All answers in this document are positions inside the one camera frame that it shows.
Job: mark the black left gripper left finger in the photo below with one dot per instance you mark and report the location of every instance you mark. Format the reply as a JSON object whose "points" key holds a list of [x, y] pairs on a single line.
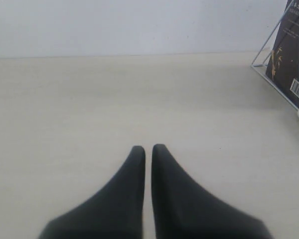
{"points": [[114, 212]]}

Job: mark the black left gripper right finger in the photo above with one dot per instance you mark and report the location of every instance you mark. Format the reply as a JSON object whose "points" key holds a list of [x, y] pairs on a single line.
{"points": [[184, 210]]}

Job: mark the black book leftmost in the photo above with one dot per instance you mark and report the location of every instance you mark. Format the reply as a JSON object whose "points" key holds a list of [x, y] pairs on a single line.
{"points": [[289, 49]]}

